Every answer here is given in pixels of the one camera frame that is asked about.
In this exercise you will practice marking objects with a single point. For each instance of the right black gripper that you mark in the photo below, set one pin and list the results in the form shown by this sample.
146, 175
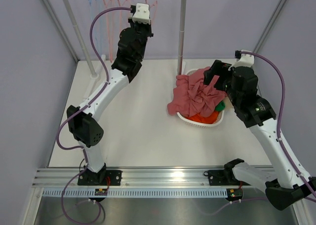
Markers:
219, 68

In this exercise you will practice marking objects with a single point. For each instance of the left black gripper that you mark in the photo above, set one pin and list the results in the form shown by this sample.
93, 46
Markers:
133, 23

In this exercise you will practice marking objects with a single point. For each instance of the pink t shirt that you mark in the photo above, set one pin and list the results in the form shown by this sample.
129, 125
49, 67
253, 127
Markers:
191, 96

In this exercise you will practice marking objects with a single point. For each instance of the green t shirt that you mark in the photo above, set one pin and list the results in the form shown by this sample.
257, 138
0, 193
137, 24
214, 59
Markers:
220, 106

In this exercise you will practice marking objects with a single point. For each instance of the pink hanger of green shirt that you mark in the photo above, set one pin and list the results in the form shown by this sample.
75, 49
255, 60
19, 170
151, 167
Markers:
122, 22

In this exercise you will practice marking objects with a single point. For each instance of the pink hanger of orange shirt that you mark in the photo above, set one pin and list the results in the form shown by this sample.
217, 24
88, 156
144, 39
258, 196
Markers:
109, 20

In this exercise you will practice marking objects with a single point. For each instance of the orange t shirt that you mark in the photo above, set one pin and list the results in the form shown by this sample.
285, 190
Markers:
205, 120

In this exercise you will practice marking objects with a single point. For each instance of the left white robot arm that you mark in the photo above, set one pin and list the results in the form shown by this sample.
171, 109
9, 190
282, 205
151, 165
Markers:
84, 123

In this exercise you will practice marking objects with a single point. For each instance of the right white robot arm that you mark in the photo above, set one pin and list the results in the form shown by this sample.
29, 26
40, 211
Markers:
291, 182

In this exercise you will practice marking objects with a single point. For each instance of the white perforated laundry basket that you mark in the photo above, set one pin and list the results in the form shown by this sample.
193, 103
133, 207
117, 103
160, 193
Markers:
200, 125

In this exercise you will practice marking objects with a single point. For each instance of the metal clothes rack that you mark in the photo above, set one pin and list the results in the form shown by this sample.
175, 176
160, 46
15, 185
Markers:
95, 72

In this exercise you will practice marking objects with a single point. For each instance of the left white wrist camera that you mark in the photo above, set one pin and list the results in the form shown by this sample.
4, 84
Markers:
142, 14

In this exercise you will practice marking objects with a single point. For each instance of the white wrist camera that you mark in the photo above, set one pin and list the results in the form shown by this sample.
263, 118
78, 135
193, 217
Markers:
142, 14
243, 58

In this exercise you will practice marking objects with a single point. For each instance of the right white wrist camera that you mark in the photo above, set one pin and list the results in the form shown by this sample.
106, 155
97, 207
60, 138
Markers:
243, 58

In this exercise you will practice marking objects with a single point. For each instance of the aluminium mounting rail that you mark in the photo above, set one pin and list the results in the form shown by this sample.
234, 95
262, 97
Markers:
143, 177

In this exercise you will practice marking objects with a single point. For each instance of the white slotted cable duct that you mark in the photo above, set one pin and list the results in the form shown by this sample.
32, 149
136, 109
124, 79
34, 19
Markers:
138, 192

